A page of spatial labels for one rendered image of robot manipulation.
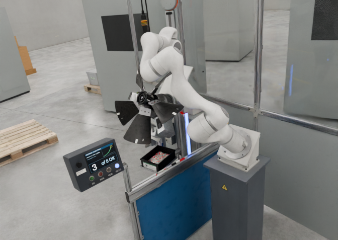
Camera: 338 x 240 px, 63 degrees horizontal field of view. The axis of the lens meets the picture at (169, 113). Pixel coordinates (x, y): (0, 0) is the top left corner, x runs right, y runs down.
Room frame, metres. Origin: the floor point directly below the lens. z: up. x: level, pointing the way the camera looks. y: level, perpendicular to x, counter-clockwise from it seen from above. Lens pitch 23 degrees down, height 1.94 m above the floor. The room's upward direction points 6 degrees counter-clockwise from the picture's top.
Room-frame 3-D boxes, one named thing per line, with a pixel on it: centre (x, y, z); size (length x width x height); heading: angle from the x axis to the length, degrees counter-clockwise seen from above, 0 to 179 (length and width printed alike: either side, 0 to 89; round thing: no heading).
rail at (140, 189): (1.64, -0.04, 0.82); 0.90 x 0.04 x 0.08; 128
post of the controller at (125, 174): (1.38, 0.30, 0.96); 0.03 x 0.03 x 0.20; 38
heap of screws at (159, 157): (1.73, 0.11, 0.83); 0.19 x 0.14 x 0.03; 143
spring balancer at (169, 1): (2.68, -0.11, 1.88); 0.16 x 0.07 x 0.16; 73
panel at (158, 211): (1.64, -0.04, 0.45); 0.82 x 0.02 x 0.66; 128
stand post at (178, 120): (2.30, -0.08, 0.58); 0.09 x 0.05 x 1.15; 38
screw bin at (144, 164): (1.73, 0.11, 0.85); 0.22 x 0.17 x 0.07; 143
